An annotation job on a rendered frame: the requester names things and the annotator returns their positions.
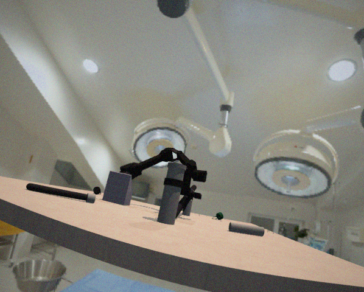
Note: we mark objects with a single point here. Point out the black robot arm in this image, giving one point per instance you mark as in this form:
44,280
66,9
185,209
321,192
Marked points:
135,169

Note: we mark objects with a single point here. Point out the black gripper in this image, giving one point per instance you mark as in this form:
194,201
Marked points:
190,196

